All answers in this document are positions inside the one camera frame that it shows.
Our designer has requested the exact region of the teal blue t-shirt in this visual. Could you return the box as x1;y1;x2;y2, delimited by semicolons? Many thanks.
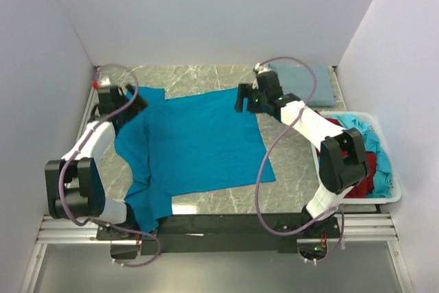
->
115;86;266;232

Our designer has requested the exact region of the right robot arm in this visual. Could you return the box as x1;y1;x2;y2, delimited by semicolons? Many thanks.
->
235;70;370;237

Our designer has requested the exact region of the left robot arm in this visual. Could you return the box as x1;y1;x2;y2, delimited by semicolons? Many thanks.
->
45;84;148;239

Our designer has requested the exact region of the folded grey-blue t-shirt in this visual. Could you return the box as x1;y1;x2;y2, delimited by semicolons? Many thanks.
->
268;63;336;107

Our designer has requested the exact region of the white plastic laundry basket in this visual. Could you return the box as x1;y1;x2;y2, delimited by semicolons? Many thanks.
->
309;111;401;211

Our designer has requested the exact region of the red t-shirt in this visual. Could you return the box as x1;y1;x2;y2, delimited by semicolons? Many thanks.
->
318;115;379;198

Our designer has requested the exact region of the black mounting beam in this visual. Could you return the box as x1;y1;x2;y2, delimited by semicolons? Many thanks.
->
96;214;341;260

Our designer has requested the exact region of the light blue t-shirt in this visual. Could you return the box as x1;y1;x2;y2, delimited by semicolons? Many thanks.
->
329;113;393;199

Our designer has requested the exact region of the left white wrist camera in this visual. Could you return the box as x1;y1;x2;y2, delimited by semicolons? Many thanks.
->
92;73;115;91

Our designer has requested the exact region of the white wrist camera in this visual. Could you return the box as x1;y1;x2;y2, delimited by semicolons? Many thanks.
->
253;62;272;76
92;73;115;91

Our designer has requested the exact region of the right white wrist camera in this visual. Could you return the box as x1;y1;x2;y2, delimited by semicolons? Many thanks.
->
253;62;272;76

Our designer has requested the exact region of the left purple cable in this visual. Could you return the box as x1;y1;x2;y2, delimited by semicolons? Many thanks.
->
58;63;162;268

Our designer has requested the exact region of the purple cable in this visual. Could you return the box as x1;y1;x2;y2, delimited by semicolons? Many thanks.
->
58;63;162;268
255;56;346;268

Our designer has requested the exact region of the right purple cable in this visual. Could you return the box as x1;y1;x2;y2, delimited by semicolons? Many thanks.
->
255;56;346;268

